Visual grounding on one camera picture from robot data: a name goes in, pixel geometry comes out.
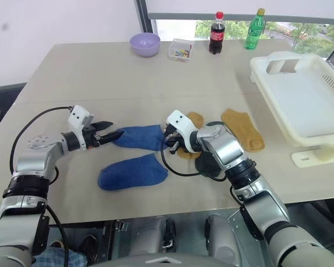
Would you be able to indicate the silver rounded robot leg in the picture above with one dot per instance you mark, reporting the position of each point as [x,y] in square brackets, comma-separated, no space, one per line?
[150,236]
[220,236]

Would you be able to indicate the clear box with colourful pieces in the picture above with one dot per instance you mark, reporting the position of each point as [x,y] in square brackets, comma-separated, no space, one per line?
[181,50]

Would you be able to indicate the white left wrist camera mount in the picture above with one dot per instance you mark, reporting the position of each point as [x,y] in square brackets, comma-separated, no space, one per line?
[78,115]

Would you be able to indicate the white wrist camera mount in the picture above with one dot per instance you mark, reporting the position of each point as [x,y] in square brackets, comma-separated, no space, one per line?
[78,115]
[179,119]

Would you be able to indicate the purple bowl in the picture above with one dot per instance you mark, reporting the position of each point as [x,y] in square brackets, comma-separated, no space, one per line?
[144,44]

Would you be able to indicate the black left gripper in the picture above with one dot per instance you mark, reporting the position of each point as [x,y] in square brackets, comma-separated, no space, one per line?
[90,139]

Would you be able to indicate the white flat plastic tray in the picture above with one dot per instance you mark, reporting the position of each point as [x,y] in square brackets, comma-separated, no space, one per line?
[317,157]

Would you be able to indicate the green soda bottle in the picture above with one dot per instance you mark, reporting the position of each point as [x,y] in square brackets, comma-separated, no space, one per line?
[254,33]

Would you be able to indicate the white plastic basket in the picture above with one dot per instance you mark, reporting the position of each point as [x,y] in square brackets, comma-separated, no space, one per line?
[297,105]

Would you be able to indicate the tan sock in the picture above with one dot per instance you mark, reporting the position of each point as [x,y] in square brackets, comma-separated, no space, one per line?
[243,130]
[196,118]

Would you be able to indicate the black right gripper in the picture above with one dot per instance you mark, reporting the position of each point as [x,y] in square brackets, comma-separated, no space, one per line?
[176,138]

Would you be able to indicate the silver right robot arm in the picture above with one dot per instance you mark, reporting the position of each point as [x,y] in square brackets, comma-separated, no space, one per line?
[228,150]

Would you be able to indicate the blue plaid cloth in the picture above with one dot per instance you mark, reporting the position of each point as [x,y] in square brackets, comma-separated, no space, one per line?
[55,257]

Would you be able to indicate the cola bottle with red cap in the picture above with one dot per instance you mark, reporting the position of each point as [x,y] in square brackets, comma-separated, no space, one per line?
[217,36]

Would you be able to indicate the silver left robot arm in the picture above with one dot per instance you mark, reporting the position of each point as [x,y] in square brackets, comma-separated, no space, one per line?
[30,164]

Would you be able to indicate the grey robot torso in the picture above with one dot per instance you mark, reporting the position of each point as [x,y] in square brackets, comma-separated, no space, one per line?
[169,261]

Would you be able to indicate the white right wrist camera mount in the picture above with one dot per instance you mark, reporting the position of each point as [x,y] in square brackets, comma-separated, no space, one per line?
[179,119]

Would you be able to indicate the blue sock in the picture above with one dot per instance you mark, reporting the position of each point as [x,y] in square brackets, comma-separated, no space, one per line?
[140,137]
[130,173]

